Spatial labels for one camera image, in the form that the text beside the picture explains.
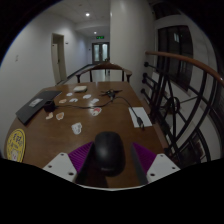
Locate glass double door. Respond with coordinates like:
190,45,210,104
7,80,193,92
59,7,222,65
91,41,110,64

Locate black charger block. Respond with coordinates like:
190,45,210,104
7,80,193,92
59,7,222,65
43,99,57,113

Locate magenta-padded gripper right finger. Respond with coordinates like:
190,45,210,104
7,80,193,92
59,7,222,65
129,142,181,186

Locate black railing with wooden handrail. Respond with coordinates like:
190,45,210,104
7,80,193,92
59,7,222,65
140,50,224,168

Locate small white flat box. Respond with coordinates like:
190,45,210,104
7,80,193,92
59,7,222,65
73,85,88,93

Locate round yellow printed mouse pad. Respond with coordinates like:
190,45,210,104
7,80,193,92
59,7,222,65
5,128,26,163

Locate wooden armchair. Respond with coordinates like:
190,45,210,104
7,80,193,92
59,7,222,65
75,62,133,84

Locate black computer mouse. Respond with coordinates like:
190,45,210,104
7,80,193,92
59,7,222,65
93,131,127,177

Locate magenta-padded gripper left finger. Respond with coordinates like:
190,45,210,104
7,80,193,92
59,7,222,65
42,141,101,188

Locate red and white sticker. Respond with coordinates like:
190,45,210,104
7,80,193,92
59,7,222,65
89,106,103,117

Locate white paper sheet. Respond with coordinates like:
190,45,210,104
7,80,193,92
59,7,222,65
128,106,153,129

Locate black closed laptop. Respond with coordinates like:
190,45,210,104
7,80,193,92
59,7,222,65
15,89,63,126

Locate dark framed window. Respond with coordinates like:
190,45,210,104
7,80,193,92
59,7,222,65
156,25,194,92

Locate white side door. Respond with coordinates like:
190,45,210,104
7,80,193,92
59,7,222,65
50,33,68,84

